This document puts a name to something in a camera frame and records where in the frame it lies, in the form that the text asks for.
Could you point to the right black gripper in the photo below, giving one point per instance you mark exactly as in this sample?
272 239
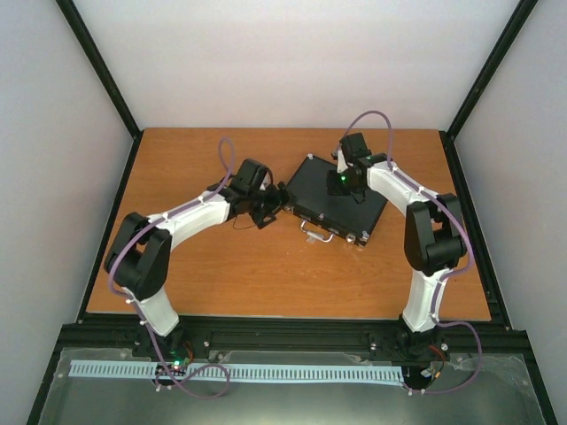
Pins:
334 189

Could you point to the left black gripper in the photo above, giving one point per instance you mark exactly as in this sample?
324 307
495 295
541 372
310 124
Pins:
277 202

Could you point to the black poker set case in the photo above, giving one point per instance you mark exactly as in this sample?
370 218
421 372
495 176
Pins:
347 217

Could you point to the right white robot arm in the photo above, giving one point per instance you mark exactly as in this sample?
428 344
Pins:
434 239

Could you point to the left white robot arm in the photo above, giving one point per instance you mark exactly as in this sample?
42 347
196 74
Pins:
137 262

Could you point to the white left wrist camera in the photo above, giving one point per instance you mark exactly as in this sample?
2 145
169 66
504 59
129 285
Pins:
267 180

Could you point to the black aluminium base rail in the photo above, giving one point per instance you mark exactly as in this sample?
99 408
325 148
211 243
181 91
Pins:
374 340

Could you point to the light blue cable duct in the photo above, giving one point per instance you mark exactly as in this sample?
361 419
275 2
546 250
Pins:
238 373

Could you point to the right black frame post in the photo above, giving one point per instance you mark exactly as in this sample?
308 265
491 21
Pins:
496 56

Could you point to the black frame post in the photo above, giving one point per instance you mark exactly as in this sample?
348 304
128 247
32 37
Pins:
496 56
83 36

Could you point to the left black frame post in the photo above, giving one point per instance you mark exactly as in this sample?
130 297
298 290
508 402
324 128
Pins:
83 36

